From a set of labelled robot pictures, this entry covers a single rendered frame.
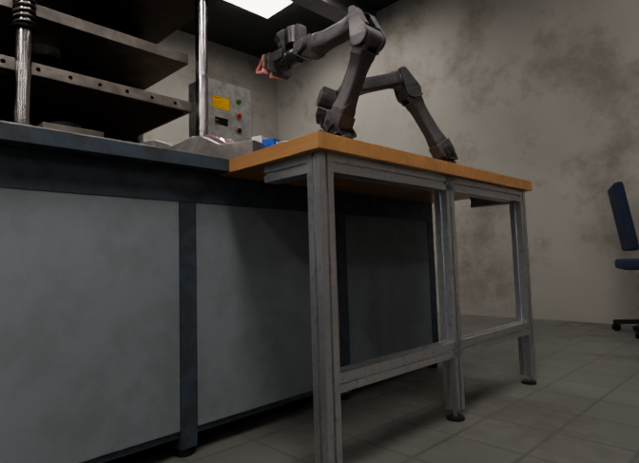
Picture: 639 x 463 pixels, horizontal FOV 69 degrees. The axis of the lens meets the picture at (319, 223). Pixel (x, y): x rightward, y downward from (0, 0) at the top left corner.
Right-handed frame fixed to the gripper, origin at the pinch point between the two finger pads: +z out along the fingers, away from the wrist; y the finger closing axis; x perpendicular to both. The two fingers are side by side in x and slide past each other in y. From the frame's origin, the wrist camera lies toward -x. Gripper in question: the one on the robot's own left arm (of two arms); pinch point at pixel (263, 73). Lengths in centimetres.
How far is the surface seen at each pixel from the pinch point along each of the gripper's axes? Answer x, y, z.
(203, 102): -9, -10, 61
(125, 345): 89, 58, -16
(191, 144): 32.5, 32.1, -3.5
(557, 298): 103, -276, 3
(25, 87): 2, 64, 60
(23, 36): -17, 65, 60
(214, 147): 35.1, 29.1, -11.8
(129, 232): 62, 56, -16
